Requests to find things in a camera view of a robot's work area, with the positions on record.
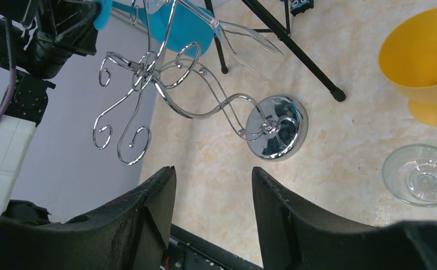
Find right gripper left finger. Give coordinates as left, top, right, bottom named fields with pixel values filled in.
left=0, top=166, right=176, bottom=269

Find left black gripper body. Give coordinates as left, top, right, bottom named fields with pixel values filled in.
left=17, top=1, right=99, bottom=79

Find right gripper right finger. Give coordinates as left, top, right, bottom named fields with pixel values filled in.
left=252, top=166, right=437, bottom=269

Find blue plastic wine glass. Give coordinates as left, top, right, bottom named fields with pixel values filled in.
left=93, top=1, right=215, bottom=55

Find clear wine glass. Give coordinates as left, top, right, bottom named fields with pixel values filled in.
left=144, top=1, right=284, bottom=79
left=381, top=143, right=437, bottom=208

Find clear wine glass back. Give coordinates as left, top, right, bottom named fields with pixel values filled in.
left=144, top=1, right=284, bottom=79

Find yellow plastic wine glass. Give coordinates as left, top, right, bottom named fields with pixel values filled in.
left=378, top=8, right=437, bottom=127

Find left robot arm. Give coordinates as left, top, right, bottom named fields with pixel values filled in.
left=0, top=1, right=106, bottom=215

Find chrome wine glass rack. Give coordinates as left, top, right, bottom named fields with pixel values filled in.
left=92, top=0, right=310, bottom=167

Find black music stand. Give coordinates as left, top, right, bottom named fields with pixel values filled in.
left=203, top=0, right=347, bottom=103

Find black front rail base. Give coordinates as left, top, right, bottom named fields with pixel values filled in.
left=160, top=224, right=261, bottom=269

